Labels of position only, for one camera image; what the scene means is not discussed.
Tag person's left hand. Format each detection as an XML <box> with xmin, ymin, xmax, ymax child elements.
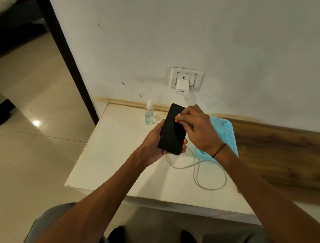
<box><xmin>136</xmin><ymin>119</ymin><xmax>188</xmax><ymax>167</ymax></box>

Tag person's right hand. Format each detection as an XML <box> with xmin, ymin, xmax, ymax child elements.
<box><xmin>174</xmin><ymin>104</ymin><xmax>227</xmax><ymax>157</ymax></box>

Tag black smartphone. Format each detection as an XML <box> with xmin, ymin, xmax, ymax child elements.
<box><xmin>157</xmin><ymin>103</ymin><xmax>187</xmax><ymax>156</ymax></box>

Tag person's right forearm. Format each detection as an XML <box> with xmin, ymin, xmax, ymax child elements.
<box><xmin>212</xmin><ymin>144</ymin><xmax>320</xmax><ymax>243</ymax></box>

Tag person's left forearm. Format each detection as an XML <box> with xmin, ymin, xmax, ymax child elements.
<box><xmin>36</xmin><ymin>150</ymin><xmax>150</xmax><ymax>243</ymax></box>

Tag clear spray bottle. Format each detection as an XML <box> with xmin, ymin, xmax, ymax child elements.
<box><xmin>144</xmin><ymin>99</ymin><xmax>155</xmax><ymax>126</ymax></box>

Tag white charger adapter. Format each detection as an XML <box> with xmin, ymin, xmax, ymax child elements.
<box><xmin>175</xmin><ymin>79</ymin><xmax>190</xmax><ymax>95</ymax></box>

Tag light blue perforated basket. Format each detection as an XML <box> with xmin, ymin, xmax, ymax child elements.
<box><xmin>187</xmin><ymin>116</ymin><xmax>239</xmax><ymax>164</ymax></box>

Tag black wrist band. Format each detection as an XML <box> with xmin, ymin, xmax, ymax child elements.
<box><xmin>212</xmin><ymin>143</ymin><xmax>227</xmax><ymax>159</ymax></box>

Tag brown wooden panel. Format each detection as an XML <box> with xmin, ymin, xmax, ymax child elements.
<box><xmin>215</xmin><ymin>114</ymin><xmax>320</xmax><ymax>204</ymax></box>

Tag black shoe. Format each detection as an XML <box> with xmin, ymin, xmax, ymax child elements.
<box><xmin>180</xmin><ymin>229</ymin><xmax>197</xmax><ymax>243</ymax></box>
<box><xmin>107</xmin><ymin>226</ymin><xmax>126</xmax><ymax>243</ymax></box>

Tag grey trousers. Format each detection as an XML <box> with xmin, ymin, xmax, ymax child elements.
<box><xmin>24</xmin><ymin>202</ymin><xmax>273</xmax><ymax>243</ymax></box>

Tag black object on floor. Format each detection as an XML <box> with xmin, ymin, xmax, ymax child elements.
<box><xmin>0</xmin><ymin>99</ymin><xmax>16</xmax><ymax>126</ymax></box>

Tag dark furniture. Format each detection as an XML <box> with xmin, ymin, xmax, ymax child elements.
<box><xmin>0</xmin><ymin>0</ymin><xmax>47</xmax><ymax>55</ymax></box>

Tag white wall socket plate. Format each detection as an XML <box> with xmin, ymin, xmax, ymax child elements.
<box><xmin>170</xmin><ymin>67</ymin><xmax>204</xmax><ymax>89</ymax></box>

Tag white charging cable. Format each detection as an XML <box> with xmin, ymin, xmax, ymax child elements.
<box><xmin>165</xmin><ymin>146</ymin><xmax>227</xmax><ymax>191</ymax></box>

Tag dark door frame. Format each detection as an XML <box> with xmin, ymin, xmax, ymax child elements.
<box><xmin>37</xmin><ymin>0</ymin><xmax>100</xmax><ymax>126</ymax></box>

